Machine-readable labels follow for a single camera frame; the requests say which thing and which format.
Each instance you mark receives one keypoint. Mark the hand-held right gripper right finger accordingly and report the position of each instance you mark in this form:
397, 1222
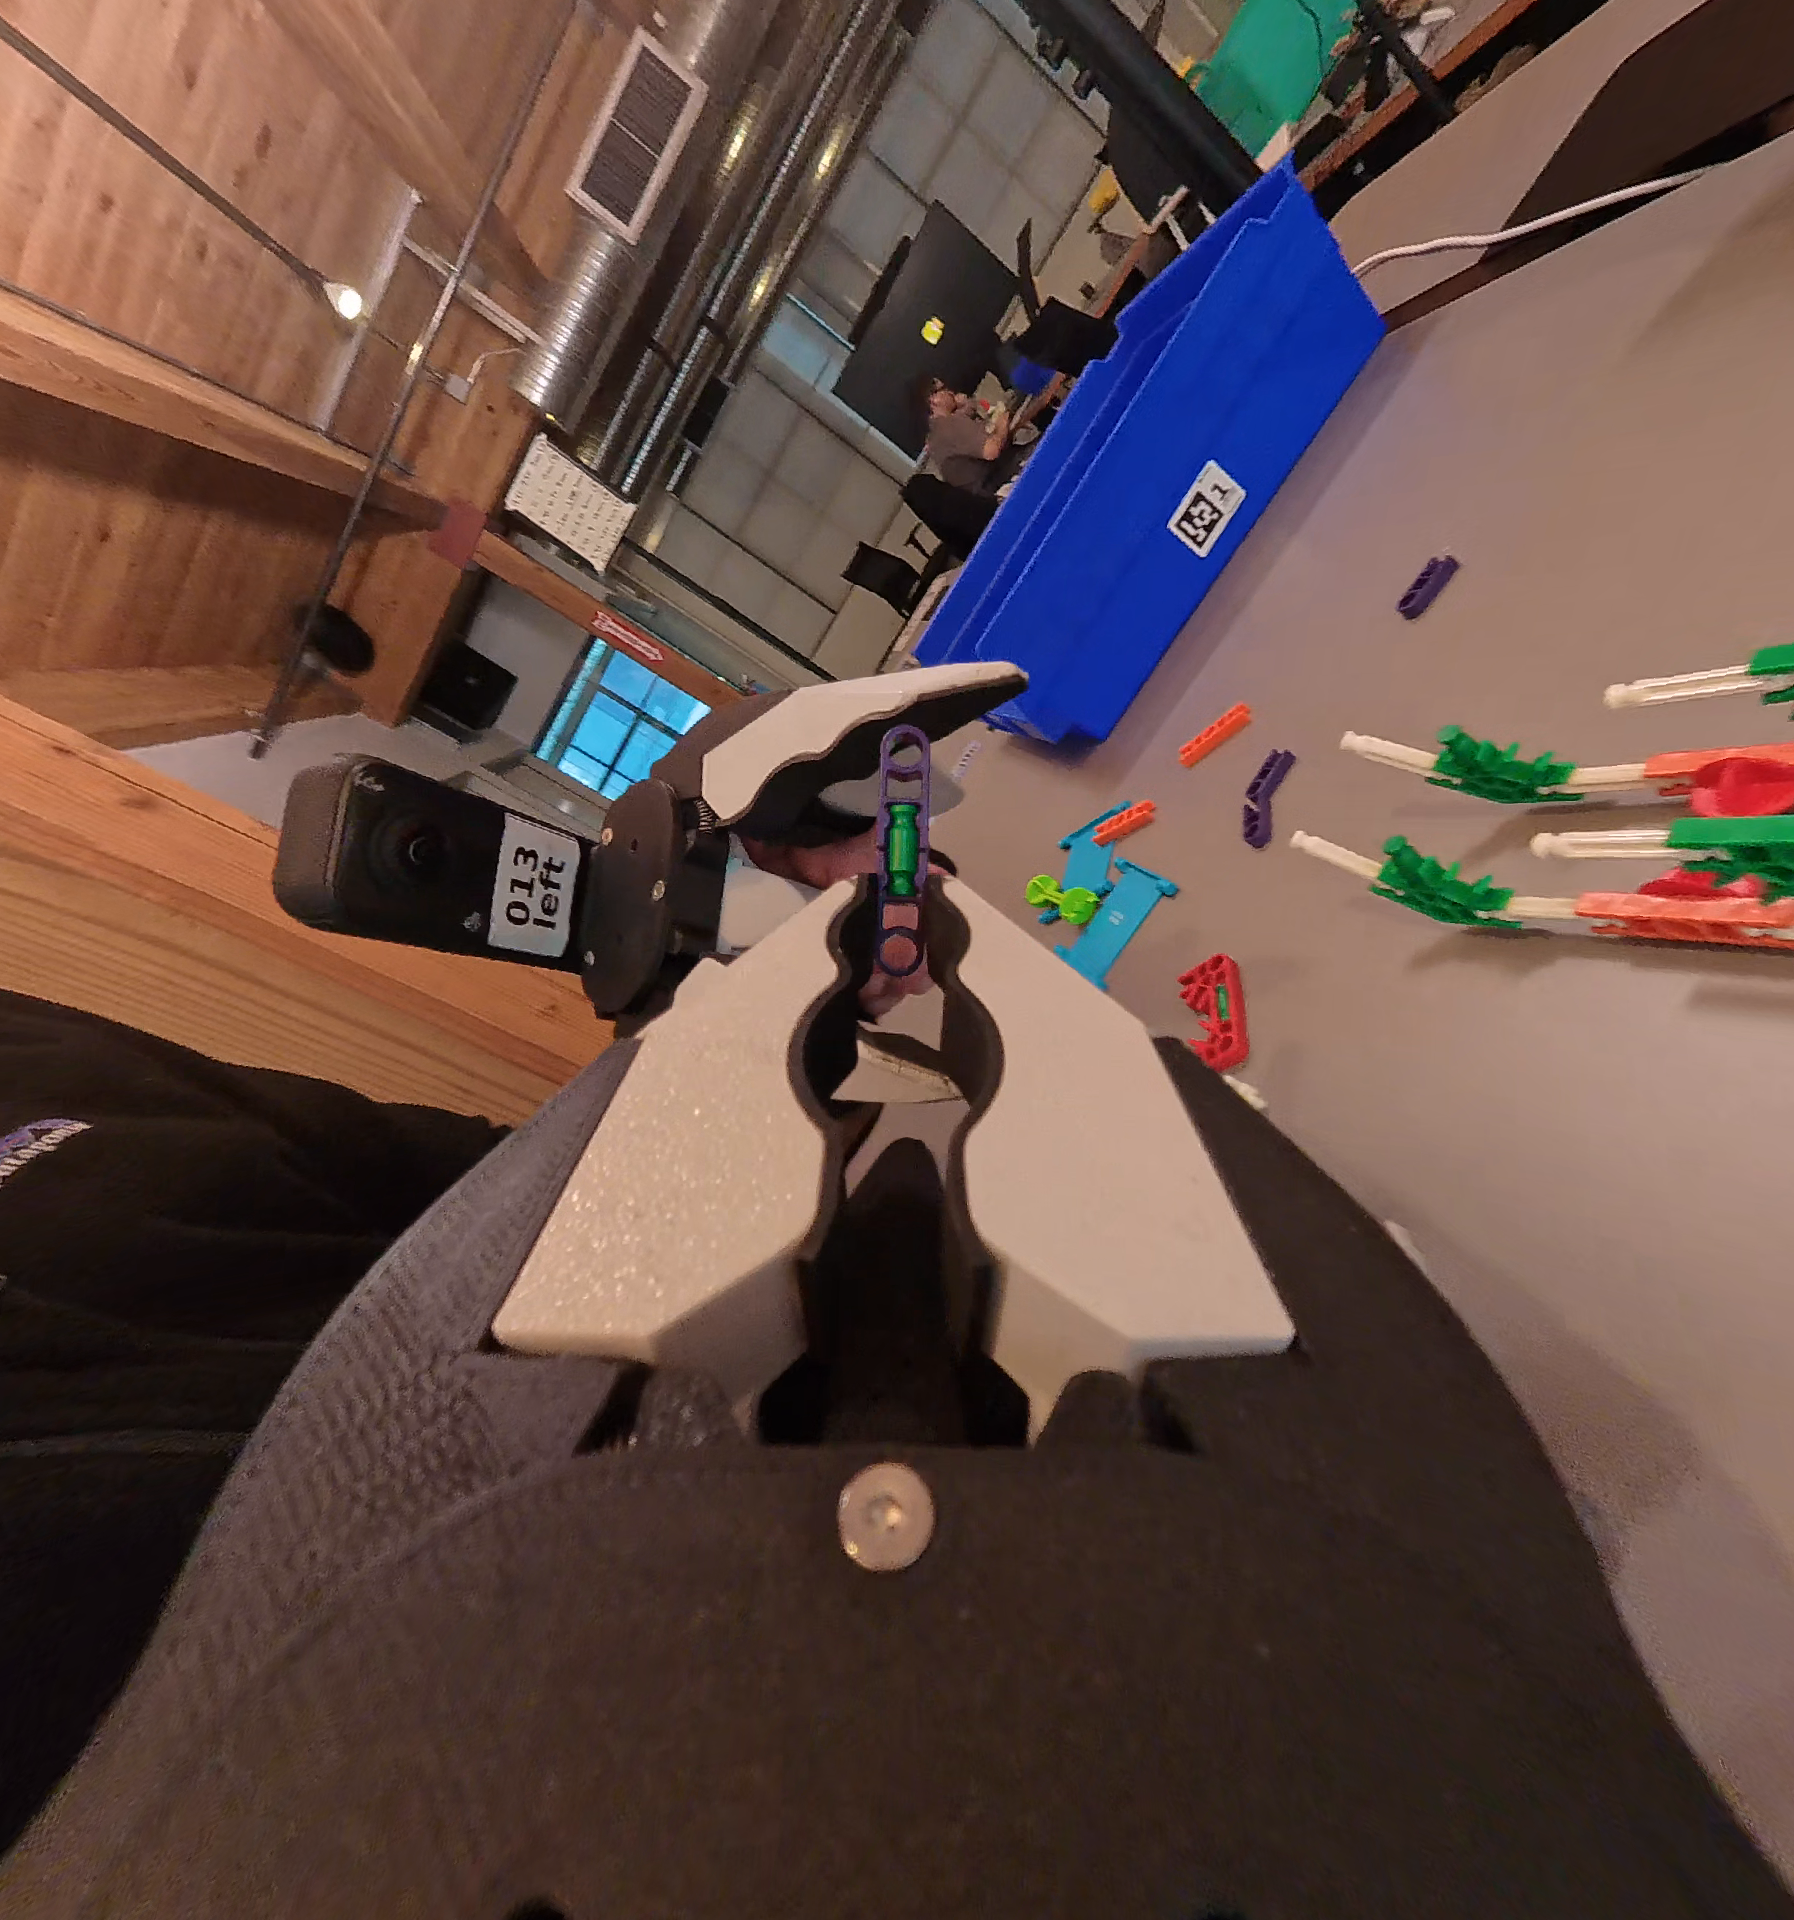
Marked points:
1123, 1200

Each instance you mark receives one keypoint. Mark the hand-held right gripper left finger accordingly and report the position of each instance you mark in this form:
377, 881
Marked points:
656, 1200

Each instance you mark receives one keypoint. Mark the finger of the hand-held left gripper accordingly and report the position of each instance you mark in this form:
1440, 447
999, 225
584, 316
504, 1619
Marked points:
821, 735
904, 1079

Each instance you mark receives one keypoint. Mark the purple toy connector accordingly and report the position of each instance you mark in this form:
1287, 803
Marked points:
904, 773
897, 936
1424, 591

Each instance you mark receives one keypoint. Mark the red corner toy connector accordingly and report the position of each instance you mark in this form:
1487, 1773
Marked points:
1219, 1045
1204, 981

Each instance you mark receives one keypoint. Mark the toy rail assembly with spool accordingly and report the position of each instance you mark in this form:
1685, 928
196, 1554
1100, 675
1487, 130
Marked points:
1479, 768

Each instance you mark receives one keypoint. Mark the person's left hand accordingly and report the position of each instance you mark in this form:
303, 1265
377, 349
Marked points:
807, 857

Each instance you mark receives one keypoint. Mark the small lime green clip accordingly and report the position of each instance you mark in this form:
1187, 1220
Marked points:
1061, 900

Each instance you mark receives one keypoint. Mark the cyan toy panel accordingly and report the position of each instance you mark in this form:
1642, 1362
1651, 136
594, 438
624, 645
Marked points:
1123, 914

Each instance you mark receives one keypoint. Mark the orange toy connector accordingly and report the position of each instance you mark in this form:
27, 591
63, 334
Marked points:
1123, 823
1213, 735

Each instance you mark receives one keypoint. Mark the blue plastic bin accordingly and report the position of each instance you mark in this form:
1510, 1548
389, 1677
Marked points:
1138, 492

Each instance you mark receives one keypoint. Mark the joined purple toy connectors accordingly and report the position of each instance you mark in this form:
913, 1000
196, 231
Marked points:
1265, 796

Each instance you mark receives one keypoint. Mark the black monitor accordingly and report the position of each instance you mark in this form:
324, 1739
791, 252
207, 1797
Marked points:
925, 316

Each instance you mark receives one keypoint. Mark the white vent grille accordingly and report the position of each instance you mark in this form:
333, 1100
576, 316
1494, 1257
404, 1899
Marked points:
634, 128

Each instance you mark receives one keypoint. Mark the white wall chart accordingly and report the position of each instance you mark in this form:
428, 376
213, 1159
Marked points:
567, 505

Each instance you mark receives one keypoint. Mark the silver air duct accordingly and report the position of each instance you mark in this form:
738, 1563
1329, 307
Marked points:
656, 300

